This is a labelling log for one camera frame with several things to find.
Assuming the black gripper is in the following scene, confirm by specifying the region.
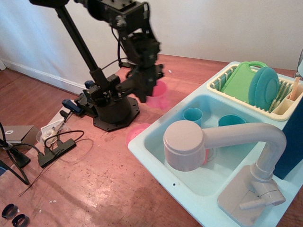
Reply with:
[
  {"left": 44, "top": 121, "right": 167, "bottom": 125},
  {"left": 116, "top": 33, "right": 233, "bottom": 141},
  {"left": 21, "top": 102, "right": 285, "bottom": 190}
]
[{"left": 116, "top": 35, "right": 160, "bottom": 103}]

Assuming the pink plastic cup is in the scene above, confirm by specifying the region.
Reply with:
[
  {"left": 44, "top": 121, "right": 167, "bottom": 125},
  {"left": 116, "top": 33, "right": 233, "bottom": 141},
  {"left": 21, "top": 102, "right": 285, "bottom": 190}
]
[{"left": 146, "top": 80, "right": 169, "bottom": 110}]

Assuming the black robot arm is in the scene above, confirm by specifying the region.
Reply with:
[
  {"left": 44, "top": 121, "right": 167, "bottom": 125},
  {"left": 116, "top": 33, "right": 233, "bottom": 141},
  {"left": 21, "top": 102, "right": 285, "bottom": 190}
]
[{"left": 31, "top": 0, "right": 163, "bottom": 103}]

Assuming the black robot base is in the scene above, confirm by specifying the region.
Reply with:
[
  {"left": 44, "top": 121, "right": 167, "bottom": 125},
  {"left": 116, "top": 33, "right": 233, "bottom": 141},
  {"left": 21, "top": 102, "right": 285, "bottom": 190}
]
[{"left": 75, "top": 90, "right": 140, "bottom": 132}]

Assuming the teal cup in sink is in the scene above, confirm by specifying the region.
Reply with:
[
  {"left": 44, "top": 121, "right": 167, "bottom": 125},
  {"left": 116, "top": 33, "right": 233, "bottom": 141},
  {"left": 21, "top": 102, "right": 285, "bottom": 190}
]
[{"left": 183, "top": 107, "right": 203, "bottom": 126}]

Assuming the teal bowl in sink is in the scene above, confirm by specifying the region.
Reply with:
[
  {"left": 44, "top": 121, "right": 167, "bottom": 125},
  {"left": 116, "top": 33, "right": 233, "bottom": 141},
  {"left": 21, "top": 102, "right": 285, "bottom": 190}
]
[{"left": 218, "top": 114, "right": 246, "bottom": 127}]

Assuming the light blue toy sink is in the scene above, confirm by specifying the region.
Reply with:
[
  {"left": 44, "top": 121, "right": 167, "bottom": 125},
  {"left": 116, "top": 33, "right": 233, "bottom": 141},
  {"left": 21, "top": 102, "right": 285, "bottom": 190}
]
[{"left": 127, "top": 61, "right": 303, "bottom": 227}]

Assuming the pink plastic plate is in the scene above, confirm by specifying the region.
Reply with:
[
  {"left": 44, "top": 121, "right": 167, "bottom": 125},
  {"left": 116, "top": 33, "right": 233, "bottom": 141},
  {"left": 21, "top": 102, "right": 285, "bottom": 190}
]
[{"left": 125, "top": 123, "right": 151, "bottom": 146}]

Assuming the grey toy faucet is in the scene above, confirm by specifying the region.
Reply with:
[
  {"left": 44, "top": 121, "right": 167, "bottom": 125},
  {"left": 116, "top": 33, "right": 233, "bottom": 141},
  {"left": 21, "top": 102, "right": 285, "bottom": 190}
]
[{"left": 163, "top": 120, "right": 286, "bottom": 227}]

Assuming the blue table clamp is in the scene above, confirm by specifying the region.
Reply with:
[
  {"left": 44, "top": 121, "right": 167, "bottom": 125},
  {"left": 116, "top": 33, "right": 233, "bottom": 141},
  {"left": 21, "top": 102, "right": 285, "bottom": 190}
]
[{"left": 62, "top": 99, "right": 84, "bottom": 115}]

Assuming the green cutting board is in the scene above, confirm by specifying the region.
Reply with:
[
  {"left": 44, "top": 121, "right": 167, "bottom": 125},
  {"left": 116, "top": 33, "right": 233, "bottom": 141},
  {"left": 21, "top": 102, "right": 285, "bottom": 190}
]
[{"left": 220, "top": 61, "right": 268, "bottom": 104}]

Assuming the clear plastic bag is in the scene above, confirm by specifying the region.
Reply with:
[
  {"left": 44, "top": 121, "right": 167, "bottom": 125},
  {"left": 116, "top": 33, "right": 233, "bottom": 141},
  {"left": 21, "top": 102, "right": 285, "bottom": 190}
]
[{"left": 36, "top": 121, "right": 69, "bottom": 146}]

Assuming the teal plate back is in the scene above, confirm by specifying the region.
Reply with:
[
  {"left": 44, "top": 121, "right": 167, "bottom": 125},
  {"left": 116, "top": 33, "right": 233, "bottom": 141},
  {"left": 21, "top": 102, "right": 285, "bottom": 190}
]
[{"left": 248, "top": 68, "right": 263, "bottom": 106}]

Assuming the teal plate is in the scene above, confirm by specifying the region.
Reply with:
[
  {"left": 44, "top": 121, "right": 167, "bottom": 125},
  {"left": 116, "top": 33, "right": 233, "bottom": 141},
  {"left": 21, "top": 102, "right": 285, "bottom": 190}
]
[
  {"left": 248, "top": 68, "right": 263, "bottom": 106},
  {"left": 254, "top": 67, "right": 279, "bottom": 111}
]

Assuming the cream dish rack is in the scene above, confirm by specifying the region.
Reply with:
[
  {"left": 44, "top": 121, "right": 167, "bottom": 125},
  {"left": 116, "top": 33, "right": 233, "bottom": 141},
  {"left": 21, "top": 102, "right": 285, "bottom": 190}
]
[{"left": 206, "top": 61, "right": 303, "bottom": 122}]

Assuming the teal plate front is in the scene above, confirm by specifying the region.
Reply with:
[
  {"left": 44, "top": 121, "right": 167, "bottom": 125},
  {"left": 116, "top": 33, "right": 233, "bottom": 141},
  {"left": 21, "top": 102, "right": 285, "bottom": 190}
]
[{"left": 254, "top": 67, "right": 279, "bottom": 111}]

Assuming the grey cardboard box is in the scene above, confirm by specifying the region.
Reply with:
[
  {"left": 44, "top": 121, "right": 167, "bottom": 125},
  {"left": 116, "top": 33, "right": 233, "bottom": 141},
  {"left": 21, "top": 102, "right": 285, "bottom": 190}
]
[{"left": 3, "top": 125, "right": 40, "bottom": 145}]

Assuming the black power adapter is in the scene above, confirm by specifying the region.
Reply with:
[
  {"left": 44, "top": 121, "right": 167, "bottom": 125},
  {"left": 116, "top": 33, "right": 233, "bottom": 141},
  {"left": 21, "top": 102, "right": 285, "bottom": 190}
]
[{"left": 7, "top": 148, "right": 30, "bottom": 168}]

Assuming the orange utensil in rack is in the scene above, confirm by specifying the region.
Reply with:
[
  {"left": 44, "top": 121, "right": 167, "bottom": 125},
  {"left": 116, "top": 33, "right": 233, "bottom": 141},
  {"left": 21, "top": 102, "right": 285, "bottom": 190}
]
[{"left": 289, "top": 76, "right": 300, "bottom": 101}]

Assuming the dark blue box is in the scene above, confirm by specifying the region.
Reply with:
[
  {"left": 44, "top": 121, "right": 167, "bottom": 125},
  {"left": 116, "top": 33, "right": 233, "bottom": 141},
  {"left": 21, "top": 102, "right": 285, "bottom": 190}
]
[{"left": 274, "top": 99, "right": 303, "bottom": 179}]

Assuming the black hanging cable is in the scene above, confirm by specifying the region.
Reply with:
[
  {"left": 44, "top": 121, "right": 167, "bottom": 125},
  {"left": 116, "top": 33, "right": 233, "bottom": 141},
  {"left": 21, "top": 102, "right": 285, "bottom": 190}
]
[{"left": 100, "top": 30, "right": 133, "bottom": 71}]

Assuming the black velcro strap right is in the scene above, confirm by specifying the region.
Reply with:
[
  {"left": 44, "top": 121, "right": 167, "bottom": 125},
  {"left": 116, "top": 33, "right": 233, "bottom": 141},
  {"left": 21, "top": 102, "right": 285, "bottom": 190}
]
[{"left": 11, "top": 214, "right": 30, "bottom": 227}]

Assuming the black velcro strap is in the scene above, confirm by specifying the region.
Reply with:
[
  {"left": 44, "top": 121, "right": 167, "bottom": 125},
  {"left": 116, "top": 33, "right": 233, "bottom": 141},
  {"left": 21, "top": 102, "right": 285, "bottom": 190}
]
[
  {"left": 11, "top": 214, "right": 30, "bottom": 227},
  {"left": 1, "top": 203, "right": 19, "bottom": 219}
]

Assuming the black velcro strap left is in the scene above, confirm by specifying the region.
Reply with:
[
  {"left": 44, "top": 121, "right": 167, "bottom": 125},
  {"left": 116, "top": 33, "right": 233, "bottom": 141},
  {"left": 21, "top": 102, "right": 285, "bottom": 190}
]
[{"left": 1, "top": 203, "right": 19, "bottom": 219}]

